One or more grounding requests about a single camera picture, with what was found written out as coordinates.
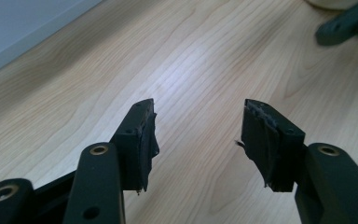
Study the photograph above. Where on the cream clog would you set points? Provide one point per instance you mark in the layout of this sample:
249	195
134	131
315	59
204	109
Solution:
332	3

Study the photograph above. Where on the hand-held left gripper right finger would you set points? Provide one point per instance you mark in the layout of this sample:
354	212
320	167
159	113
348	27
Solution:
270	149

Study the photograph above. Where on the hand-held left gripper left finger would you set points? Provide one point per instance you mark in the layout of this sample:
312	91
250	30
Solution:
136	149

